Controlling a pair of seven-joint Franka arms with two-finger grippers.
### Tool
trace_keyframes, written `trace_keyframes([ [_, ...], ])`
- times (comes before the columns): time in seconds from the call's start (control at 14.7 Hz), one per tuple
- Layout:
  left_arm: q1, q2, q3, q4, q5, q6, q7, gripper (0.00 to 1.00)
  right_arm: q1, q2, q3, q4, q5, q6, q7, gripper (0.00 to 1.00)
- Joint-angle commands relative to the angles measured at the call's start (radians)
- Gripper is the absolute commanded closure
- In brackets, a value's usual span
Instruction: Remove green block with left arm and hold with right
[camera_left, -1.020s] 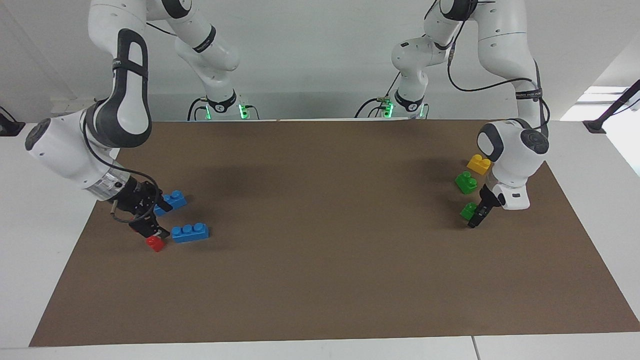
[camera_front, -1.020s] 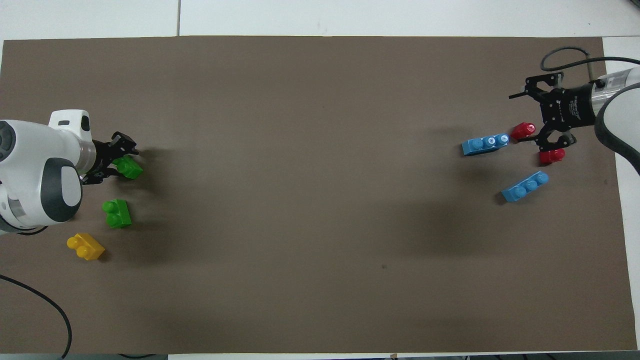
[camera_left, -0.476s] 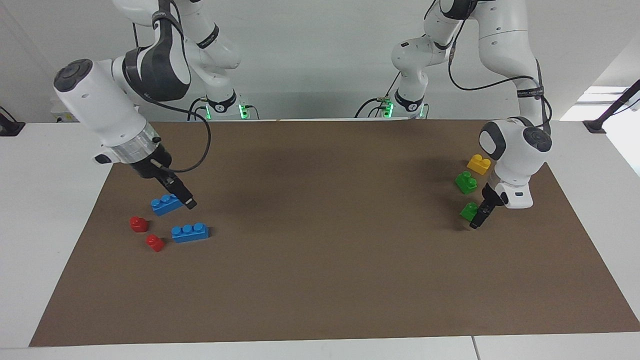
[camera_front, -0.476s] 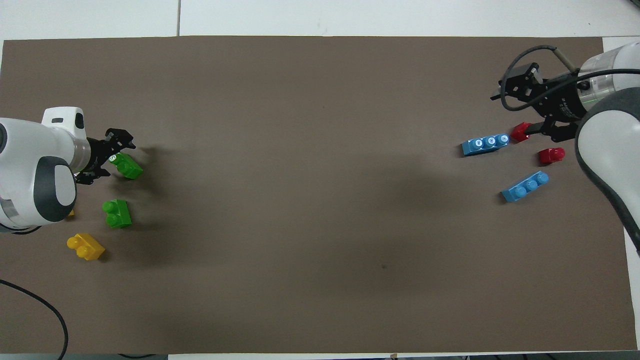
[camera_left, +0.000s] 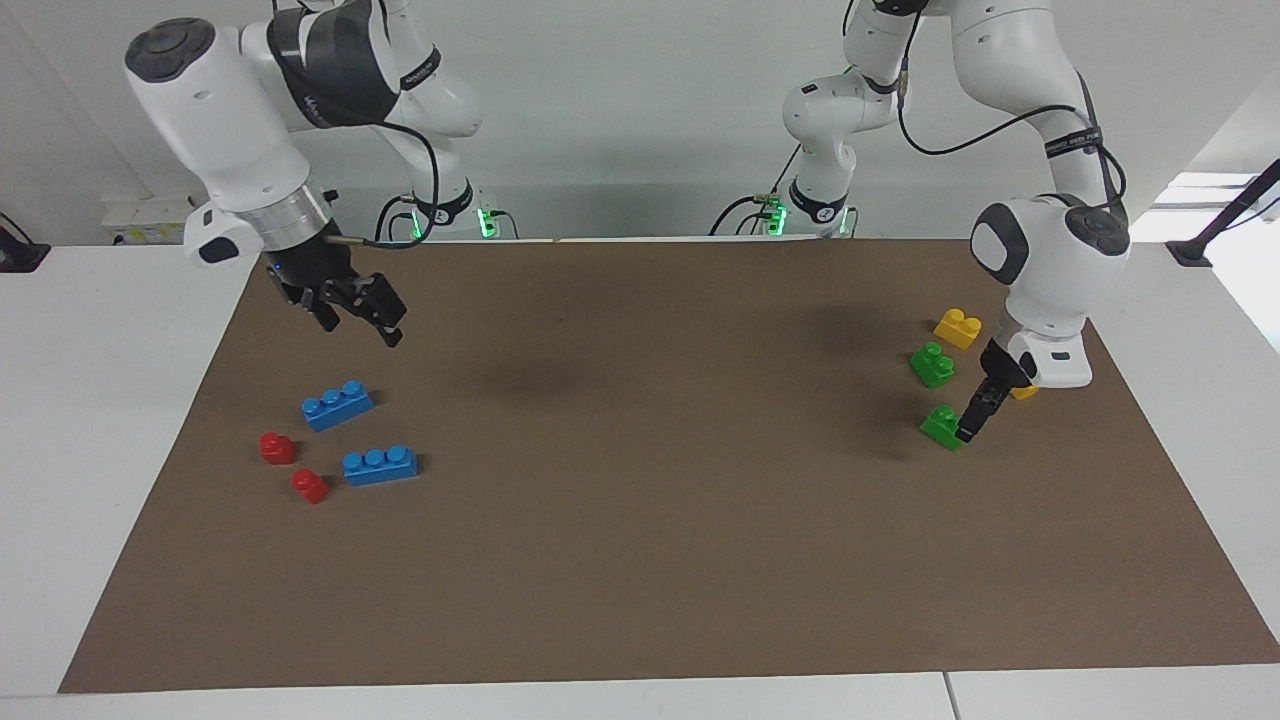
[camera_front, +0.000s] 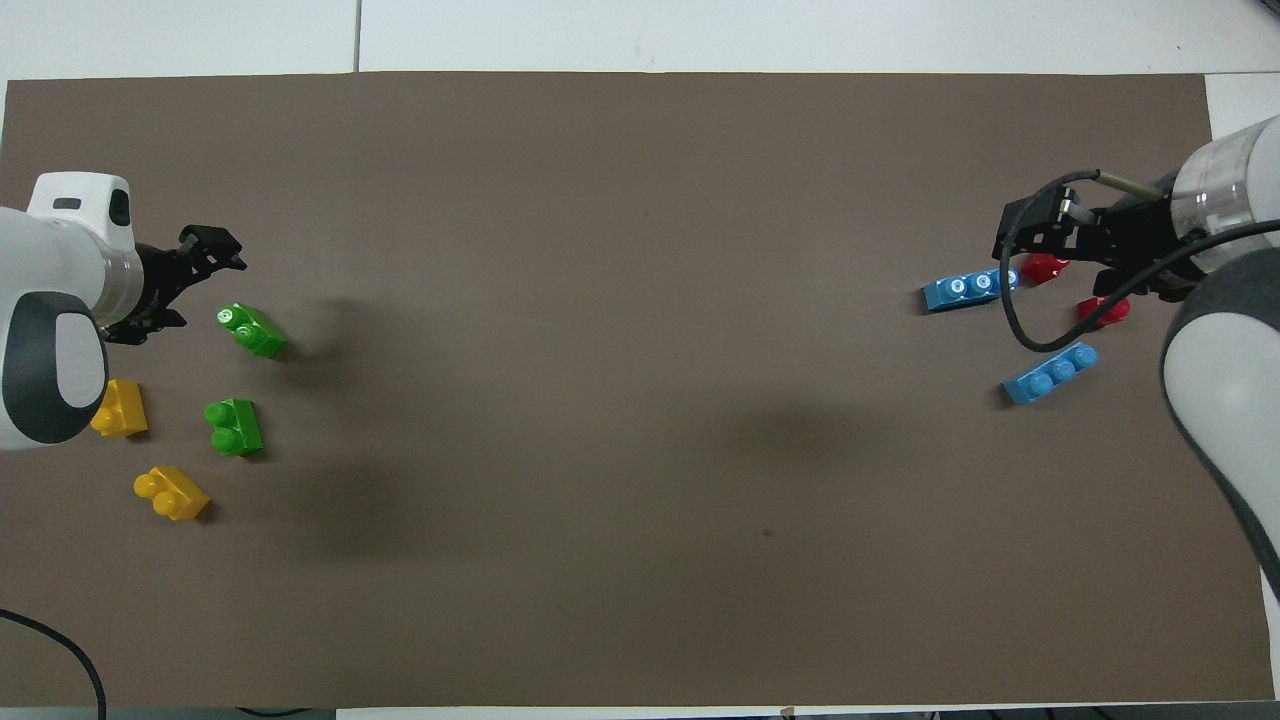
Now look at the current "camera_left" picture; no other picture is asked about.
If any black right base cable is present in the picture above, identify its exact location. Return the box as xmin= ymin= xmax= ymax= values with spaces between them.
xmin=374 ymin=194 xmax=417 ymax=243

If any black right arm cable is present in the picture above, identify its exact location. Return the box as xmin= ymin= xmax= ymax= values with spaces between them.
xmin=334 ymin=118 xmax=443 ymax=251

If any black clamp mount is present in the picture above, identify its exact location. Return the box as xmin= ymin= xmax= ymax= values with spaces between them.
xmin=0 ymin=212 xmax=52 ymax=274

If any white cardboard box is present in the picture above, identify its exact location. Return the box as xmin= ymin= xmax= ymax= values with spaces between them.
xmin=99 ymin=194 xmax=214 ymax=245

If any green two-stud toy block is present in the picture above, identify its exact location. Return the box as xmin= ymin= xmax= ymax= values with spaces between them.
xmin=909 ymin=341 xmax=957 ymax=391
xmin=919 ymin=403 xmax=967 ymax=452

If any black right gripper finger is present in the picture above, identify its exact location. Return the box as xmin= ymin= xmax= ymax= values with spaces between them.
xmin=299 ymin=287 xmax=342 ymax=334
xmin=344 ymin=271 xmax=409 ymax=349

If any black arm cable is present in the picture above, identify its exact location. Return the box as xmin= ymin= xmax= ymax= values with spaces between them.
xmin=334 ymin=118 xmax=443 ymax=251
xmin=843 ymin=0 xmax=1128 ymax=233

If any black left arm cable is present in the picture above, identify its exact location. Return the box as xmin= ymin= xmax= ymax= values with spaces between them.
xmin=843 ymin=0 xmax=1128 ymax=233

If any black left base cable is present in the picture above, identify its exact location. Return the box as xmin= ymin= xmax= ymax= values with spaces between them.
xmin=707 ymin=140 xmax=803 ymax=239

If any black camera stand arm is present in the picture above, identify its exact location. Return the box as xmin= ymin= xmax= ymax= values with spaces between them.
xmin=1164 ymin=157 xmax=1280 ymax=270

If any blue three-stud toy block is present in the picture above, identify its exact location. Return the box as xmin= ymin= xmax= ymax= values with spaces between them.
xmin=300 ymin=379 xmax=376 ymax=434
xmin=341 ymin=444 xmax=422 ymax=489

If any black base cable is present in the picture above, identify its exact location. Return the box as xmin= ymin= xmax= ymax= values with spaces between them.
xmin=707 ymin=140 xmax=803 ymax=239
xmin=374 ymin=194 xmax=417 ymax=243

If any brown table mat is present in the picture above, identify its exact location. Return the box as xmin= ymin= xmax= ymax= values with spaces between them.
xmin=57 ymin=238 xmax=1280 ymax=695

